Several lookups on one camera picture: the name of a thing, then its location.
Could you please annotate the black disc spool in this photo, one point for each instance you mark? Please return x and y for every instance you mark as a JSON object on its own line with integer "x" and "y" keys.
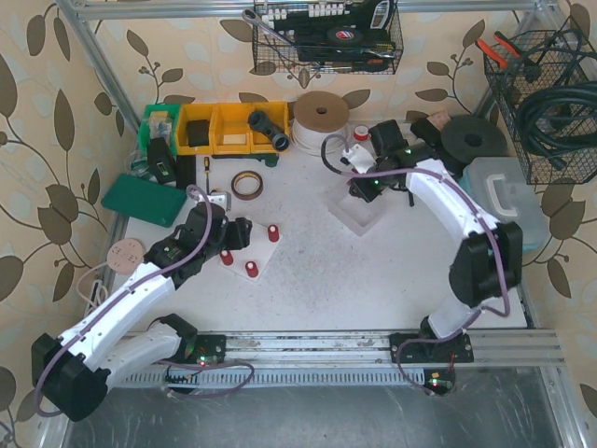
{"x": 466, "y": 138}

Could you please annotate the chrome wrench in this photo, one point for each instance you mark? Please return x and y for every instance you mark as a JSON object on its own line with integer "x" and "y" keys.
{"x": 253, "y": 19}

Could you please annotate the small yellow black screwdriver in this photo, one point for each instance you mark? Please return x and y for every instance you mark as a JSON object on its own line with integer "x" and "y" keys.
{"x": 206, "y": 170}

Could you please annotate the white cable spool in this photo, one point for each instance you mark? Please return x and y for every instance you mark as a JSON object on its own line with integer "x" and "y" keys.
{"x": 317, "y": 115}

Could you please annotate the orange handled pliers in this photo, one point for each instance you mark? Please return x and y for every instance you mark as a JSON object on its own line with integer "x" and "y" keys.
{"x": 503, "y": 43}

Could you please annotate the short red spring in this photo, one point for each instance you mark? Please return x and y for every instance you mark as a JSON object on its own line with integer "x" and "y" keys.
{"x": 273, "y": 233}
{"x": 251, "y": 269}

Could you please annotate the green clamp tool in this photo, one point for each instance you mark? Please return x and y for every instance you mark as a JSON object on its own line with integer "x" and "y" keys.
{"x": 270, "y": 160}

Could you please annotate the clear plastic spring tray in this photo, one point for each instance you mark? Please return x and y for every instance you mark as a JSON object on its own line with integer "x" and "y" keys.
{"x": 354, "y": 213}

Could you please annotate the black electrical tape roll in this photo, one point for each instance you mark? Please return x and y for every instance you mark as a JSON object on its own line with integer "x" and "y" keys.
{"x": 344, "y": 37}

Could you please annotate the aluminium rail base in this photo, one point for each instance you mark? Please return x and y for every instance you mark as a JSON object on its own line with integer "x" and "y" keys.
{"x": 264, "y": 359}

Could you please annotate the white peg base plate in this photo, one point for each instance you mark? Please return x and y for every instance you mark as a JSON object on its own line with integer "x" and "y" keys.
{"x": 260, "y": 251}

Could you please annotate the right wire basket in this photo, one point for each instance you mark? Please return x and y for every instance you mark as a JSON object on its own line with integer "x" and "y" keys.
{"x": 548, "y": 103}

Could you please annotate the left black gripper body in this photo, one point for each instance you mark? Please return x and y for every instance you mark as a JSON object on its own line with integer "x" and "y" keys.
{"x": 238, "y": 232}

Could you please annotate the red white tape roll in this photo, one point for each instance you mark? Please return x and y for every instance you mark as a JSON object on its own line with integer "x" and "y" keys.
{"x": 361, "y": 132}

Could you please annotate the black box in bin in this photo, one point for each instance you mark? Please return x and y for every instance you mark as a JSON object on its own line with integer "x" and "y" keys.
{"x": 198, "y": 133}

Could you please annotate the wire basket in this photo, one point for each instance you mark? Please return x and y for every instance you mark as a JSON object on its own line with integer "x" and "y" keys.
{"x": 309, "y": 39}
{"x": 548, "y": 103}

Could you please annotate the back wire basket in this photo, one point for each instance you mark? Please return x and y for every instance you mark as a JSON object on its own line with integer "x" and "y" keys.
{"x": 309, "y": 39}

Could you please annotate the pink round power socket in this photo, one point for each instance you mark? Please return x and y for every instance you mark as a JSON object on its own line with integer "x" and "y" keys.
{"x": 124, "y": 256}

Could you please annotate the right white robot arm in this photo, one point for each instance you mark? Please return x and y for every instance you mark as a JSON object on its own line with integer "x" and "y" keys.
{"x": 486, "y": 268}

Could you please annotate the grey pipe fitting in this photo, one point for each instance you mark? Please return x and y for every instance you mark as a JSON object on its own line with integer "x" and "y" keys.
{"x": 260, "y": 122}

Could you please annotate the black battery charger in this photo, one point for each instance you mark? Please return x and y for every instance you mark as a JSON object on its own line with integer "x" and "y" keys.
{"x": 160, "y": 161}

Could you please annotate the large red spring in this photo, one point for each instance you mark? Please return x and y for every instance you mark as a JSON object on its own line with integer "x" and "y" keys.
{"x": 226, "y": 258}

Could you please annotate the brown tape roll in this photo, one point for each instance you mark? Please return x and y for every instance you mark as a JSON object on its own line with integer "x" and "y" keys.
{"x": 247, "y": 185}

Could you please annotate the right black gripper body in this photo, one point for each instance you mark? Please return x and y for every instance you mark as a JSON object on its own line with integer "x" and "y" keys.
{"x": 366, "y": 189}

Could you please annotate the teal clear toolbox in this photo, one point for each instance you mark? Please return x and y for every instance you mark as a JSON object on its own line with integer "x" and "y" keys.
{"x": 498, "y": 185}

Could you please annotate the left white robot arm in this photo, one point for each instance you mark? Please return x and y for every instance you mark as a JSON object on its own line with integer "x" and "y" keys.
{"x": 73, "y": 373}

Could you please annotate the yellow storage bin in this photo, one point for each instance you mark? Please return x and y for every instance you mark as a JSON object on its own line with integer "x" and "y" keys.
{"x": 188, "y": 113}
{"x": 229, "y": 129}
{"x": 279, "y": 114}

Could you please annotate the green plastic case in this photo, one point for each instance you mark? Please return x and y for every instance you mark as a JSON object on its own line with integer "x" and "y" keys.
{"x": 145, "y": 200}

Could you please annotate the green storage bin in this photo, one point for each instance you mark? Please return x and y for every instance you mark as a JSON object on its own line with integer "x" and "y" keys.
{"x": 158, "y": 121}

